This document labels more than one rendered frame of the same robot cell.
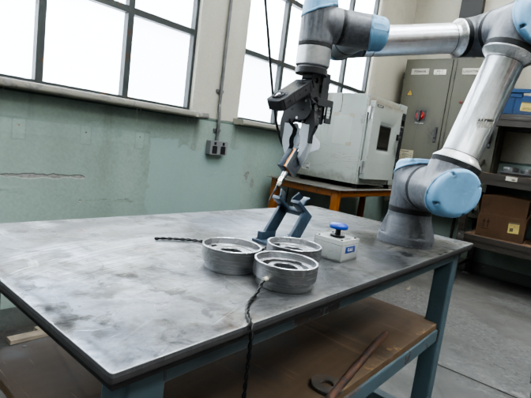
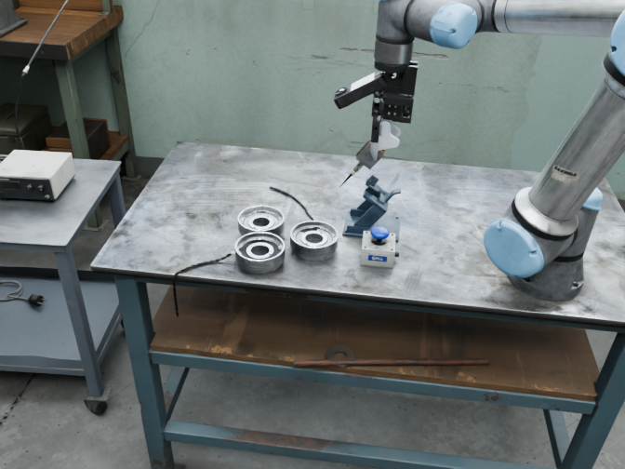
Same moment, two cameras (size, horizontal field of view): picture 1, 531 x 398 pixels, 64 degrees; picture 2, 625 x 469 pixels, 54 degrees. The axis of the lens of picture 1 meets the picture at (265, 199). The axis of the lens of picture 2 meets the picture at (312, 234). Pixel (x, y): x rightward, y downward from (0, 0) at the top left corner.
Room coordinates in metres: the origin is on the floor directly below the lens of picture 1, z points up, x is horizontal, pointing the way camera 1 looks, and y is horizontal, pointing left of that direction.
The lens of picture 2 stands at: (0.18, -0.98, 1.60)
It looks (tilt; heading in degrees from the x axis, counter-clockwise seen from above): 34 degrees down; 56
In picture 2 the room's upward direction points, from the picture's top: 2 degrees clockwise
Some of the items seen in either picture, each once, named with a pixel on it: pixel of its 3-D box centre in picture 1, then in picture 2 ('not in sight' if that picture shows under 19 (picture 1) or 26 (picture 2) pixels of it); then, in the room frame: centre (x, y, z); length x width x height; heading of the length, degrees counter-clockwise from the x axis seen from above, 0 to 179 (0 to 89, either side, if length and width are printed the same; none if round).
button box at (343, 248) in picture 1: (337, 245); (380, 248); (0.91, -0.17, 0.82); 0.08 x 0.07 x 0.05; 140
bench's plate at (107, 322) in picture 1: (273, 241); (380, 219); (1.02, -0.03, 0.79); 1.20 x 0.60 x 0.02; 140
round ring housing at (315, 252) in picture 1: (293, 253); (313, 241); (0.80, -0.07, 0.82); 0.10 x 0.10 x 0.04
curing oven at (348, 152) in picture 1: (354, 142); not in sight; (3.32, -0.62, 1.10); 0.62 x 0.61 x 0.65; 140
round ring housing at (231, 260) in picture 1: (231, 255); (260, 225); (0.73, 0.05, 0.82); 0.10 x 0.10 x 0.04
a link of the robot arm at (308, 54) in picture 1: (311, 59); (393, 49); (0.97, -0.06, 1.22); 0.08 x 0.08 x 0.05
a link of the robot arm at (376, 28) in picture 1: (358, 32); (446, 20); (1.01, -0.16, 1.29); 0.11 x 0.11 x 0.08; 10
